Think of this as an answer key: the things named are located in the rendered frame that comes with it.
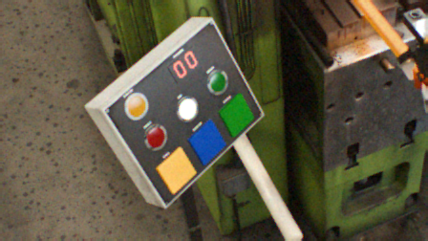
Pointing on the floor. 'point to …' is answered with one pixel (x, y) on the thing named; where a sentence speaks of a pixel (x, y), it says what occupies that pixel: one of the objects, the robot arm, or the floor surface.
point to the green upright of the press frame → (267, 14)
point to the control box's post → (191, 213)
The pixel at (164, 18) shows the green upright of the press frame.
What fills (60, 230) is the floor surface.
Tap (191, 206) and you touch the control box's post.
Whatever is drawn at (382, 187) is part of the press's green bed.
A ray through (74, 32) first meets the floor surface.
